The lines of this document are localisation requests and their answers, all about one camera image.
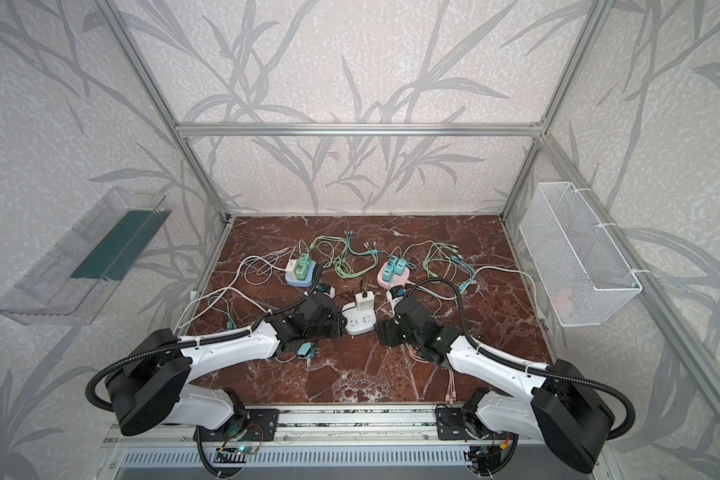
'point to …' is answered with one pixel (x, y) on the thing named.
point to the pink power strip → (396, 279)
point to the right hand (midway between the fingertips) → (385, 313)
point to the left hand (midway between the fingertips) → (349, 314)
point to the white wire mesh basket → (583, 277)
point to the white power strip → (359, 315)
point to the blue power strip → (307, 282)
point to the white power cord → (254, 270)
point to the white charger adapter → (365, 303)
